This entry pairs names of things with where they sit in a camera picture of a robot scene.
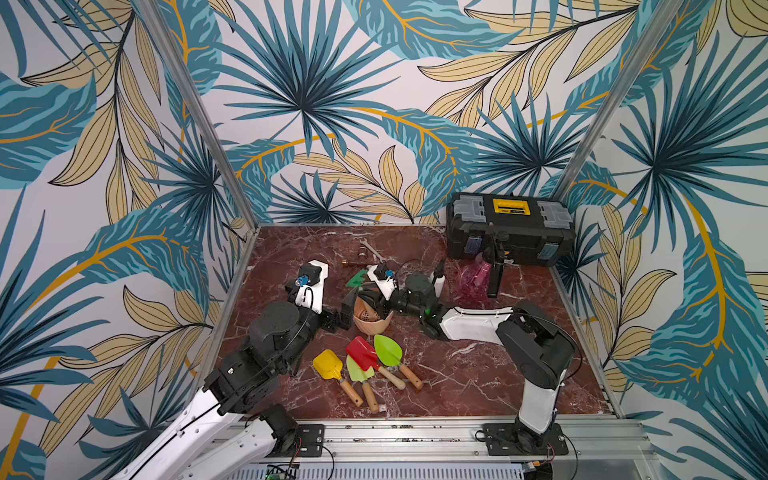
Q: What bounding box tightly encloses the terracotta plastic flower pot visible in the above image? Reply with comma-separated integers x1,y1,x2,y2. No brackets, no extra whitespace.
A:
353,298,393,336

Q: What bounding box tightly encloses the green toy rake wooden handle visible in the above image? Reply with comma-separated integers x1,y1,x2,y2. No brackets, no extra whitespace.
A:
346,270,377,290

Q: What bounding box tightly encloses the bright green toy trowel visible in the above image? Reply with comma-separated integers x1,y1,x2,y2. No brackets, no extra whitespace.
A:
374,334,423,390

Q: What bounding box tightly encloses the white spray bottle black nozzle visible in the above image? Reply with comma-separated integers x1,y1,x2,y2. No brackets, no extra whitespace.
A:
431,260,446,298

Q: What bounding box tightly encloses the pink spray bottle black nozzle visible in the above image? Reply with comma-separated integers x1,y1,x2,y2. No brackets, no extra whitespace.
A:
460,232,509,301

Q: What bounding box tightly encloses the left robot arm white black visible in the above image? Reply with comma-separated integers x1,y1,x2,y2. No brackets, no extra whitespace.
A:
114,288,357,479

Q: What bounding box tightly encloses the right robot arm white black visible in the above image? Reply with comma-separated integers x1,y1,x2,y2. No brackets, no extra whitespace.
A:
342,272,578,454

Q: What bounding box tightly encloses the silver open-end wrench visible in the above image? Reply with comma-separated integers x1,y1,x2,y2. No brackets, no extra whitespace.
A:
360,239,385,262

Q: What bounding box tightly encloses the light green toy spade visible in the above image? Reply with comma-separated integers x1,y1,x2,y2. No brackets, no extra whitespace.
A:
346,355,380,414

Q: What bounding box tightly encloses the black yellow plastic toolbox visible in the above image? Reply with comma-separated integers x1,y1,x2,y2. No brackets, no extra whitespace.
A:
446,192,576,267

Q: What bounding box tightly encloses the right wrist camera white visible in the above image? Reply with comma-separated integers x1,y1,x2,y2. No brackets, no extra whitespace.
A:
368,263,398,300

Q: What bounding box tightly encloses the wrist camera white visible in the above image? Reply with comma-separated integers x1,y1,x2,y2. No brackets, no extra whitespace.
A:
368,263,398,300
288,260,329,314

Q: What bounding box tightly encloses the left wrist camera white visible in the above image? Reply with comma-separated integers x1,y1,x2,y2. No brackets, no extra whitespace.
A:
288,260,329,314

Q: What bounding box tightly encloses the red toy shovel wooden handle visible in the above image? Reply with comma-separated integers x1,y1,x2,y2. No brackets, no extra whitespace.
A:
346,336,406,390

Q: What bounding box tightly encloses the yellow toy shovel wooden handle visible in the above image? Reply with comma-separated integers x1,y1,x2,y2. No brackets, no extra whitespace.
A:
312,349,363,407

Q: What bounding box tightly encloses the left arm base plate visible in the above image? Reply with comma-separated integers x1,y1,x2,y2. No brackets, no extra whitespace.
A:
268,424,326,458

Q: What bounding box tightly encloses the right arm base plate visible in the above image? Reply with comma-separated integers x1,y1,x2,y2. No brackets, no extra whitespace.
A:
476,421,569,458

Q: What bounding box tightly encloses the aluminium front rail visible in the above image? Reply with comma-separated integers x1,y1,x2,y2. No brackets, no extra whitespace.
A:
211,415,663,479

